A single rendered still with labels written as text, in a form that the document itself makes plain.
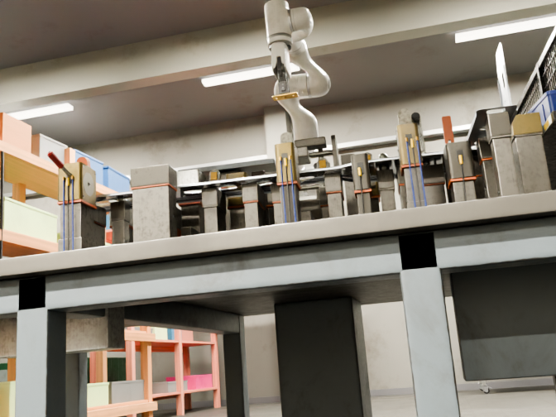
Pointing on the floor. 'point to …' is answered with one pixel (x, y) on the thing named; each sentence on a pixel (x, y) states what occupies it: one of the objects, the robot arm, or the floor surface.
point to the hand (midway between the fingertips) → (284, 89)
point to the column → (322, 358)
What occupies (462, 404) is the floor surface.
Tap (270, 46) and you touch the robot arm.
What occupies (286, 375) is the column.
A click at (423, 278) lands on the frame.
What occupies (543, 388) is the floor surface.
